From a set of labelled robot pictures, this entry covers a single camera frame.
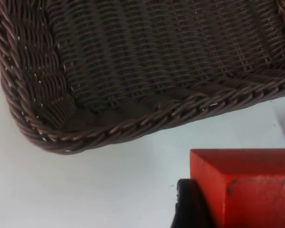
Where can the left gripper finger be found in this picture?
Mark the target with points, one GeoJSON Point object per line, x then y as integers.
{"type": "Point", "coordinates": [190, 209]}

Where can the red cube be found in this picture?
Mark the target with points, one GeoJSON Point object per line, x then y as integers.
{"type": "Point", "coordinates": [256, 197]}

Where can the dark brown wicker basket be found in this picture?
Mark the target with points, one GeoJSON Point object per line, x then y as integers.
{"type": "Point", "coordinates": [137, 71]}

